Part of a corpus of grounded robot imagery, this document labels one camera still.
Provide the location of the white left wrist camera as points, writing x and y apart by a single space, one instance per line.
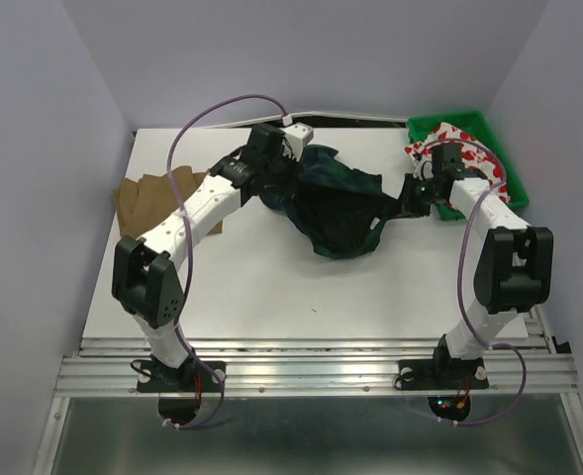
297 137

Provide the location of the green plastic tray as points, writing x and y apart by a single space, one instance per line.
469 126

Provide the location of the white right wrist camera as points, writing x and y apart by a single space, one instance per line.
423 166

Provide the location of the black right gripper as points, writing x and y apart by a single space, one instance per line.
409 207

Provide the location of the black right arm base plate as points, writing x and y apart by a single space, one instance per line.
426 375

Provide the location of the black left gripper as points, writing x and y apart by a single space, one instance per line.
294 172

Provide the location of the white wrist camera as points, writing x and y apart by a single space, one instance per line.
297 137
423 166

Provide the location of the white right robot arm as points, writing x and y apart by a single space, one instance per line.
504 266

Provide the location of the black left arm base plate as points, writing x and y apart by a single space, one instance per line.
155 378

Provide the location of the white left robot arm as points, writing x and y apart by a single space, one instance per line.
145 271

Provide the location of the folded tan skirt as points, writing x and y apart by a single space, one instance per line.
142 205

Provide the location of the aluminium rail frame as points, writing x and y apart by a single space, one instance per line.
292 367

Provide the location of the dark green plaid skirt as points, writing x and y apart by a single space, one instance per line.
341 210

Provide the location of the red floral white skirt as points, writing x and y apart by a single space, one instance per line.
474 143

